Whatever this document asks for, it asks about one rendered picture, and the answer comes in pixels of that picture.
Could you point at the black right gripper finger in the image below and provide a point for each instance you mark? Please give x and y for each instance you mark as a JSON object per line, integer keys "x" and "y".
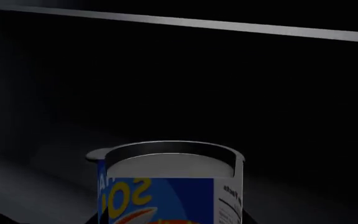
{"x": 94, "y": 219}

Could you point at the alphabet soup can blue label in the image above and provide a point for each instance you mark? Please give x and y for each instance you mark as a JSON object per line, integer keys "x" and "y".
{"x": 166, "y": 200}

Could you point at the dark cabinet with pale edge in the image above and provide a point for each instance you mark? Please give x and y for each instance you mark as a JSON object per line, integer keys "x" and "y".
{"x": 197, "y": 23}

